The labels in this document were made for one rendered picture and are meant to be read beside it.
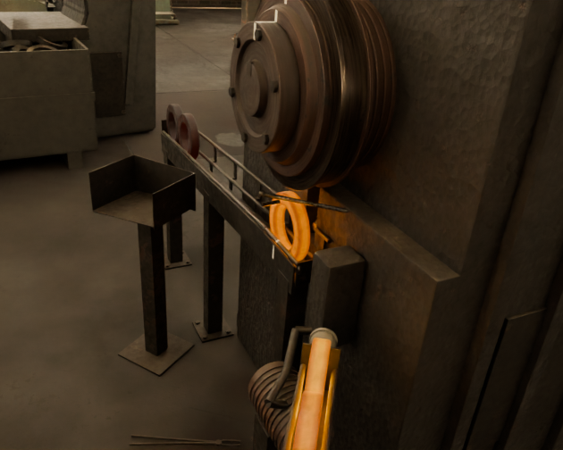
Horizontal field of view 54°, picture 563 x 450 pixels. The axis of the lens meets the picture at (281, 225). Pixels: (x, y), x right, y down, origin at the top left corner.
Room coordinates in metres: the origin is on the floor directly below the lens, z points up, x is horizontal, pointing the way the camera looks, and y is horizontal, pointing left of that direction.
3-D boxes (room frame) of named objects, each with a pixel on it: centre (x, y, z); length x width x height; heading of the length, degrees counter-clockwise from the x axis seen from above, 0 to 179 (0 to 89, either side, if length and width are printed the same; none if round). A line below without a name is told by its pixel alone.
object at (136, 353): (1.60, 0.45, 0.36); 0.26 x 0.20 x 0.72; 62
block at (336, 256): (1.05, -0.14, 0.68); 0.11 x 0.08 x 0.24; 117
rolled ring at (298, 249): (1.26, -0.02, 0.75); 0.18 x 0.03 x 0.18; 27
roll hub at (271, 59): (1.21, 0.07, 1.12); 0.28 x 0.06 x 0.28; 27
